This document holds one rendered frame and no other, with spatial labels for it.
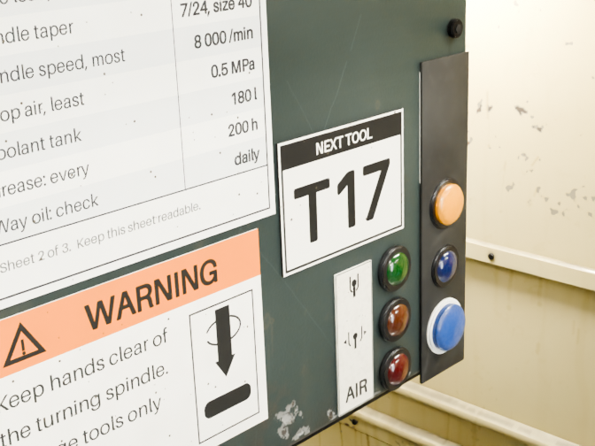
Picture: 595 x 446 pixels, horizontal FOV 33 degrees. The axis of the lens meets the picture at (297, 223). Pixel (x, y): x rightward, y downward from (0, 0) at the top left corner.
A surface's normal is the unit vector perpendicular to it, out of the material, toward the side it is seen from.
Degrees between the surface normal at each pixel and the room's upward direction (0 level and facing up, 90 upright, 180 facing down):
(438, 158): 90
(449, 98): 90
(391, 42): 90
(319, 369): 90
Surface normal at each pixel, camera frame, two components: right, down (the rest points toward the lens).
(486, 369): -0.70, 0.26
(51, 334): 0.72, 0.20
